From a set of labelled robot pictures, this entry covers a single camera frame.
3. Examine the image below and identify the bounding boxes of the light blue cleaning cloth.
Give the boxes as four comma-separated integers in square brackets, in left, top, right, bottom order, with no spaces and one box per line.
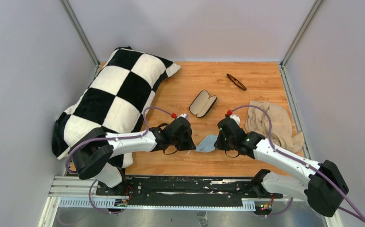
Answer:
[195,135,218,153]

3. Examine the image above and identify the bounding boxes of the black glasses case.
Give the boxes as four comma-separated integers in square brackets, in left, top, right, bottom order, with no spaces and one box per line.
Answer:
[189,89,218,118]

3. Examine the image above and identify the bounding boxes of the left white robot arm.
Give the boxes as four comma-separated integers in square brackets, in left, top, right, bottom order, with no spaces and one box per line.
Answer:
[70,114,196,195]

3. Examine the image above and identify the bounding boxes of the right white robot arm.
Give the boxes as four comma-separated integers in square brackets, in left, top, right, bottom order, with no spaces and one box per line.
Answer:
[215,115,349,217]

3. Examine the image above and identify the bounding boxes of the dark folded sunglasses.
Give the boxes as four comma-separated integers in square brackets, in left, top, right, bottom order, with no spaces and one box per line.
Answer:
[226,73,247,91]

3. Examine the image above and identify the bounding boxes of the beige crumpled cloth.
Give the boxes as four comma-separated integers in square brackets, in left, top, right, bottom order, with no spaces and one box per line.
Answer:
[245,101,304,153]

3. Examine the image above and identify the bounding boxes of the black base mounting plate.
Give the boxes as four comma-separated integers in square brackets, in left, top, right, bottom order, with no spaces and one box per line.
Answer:
[94,175,283,208]

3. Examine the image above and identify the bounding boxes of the black white checkered pillow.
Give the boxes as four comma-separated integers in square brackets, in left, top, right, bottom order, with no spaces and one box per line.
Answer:
[52,46,180,159]

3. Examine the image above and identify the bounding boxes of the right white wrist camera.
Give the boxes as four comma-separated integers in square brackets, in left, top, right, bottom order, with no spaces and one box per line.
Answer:
[230,114,240,125]

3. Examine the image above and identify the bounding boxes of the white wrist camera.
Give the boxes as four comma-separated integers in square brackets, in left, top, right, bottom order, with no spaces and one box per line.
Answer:
[230,114,240,125]
[177,113,189,120]

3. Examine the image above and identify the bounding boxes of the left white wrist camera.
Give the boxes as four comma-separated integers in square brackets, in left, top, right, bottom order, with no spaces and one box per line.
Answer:
[177,113,189,120]

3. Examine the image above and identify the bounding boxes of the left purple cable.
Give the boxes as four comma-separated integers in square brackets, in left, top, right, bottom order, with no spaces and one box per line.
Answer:
[65,106,178,176]

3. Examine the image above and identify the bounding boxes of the purple cable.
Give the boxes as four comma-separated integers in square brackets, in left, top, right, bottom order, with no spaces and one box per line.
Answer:
[65,106,178,176]
[226,105,365,224]

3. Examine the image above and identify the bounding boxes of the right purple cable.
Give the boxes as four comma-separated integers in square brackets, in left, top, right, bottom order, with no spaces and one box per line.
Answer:
[226,105,365,224]

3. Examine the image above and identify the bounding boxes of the right aluminium frame post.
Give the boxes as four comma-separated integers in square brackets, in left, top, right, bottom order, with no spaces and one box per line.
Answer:
[280,0,324,67]

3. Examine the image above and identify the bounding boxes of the aluminium frame post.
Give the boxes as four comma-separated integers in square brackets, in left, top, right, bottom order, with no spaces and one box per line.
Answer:
[59,0,100,68]
[280,0,324,67]

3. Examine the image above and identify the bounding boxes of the left aluminium frame post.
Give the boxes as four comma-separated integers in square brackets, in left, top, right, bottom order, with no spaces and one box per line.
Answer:
[59,0,100,68]

